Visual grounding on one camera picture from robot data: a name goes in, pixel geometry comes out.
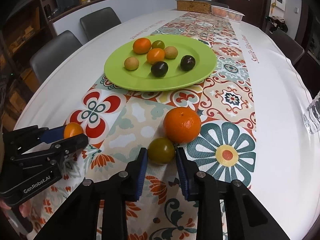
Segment small orange kumquat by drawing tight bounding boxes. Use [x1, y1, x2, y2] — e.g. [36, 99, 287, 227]
[63, 122, 84, 139]

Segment green tomato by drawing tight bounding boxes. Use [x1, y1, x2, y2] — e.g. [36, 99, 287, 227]
[152, 40, 165, 50]
[148, 137, 175, 165]

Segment tan longan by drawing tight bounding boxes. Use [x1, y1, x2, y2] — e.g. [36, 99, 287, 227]
[124, 57, 139, 71]
[164, 46, 178, 59]

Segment large orange mandarin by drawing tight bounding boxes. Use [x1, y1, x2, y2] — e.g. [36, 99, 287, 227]
[163, 107, 201, 144]

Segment dark plum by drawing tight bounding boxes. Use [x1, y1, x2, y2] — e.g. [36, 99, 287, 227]
[180, 55, 196, 71]
[151, 61, 169, 77]

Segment near grey chair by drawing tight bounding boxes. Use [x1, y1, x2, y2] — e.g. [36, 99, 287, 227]
[30, 30, 82, 84]

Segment grey chair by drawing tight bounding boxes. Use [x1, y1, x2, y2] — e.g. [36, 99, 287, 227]
[80, 7, 121, 41]
[30, 30, 82, 84]

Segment white tablecloth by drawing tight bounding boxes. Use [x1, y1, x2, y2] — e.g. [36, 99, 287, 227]
[240, 22, 319, 239]

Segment far grey chair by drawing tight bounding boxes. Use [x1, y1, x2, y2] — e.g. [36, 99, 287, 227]
[80, 7, 121, 41]

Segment clear water bottle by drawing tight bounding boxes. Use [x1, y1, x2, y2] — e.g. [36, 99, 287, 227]
[303, 94, 320, 134]

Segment green plate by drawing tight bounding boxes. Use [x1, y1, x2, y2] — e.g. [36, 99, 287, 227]
[104, 35, 217, 92]

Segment right side dark chair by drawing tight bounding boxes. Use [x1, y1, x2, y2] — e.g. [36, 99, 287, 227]
[267, 29, 305, 66]

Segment clear plastic fruit container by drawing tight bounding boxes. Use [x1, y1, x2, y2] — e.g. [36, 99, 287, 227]
[211, 5, 245, 22]

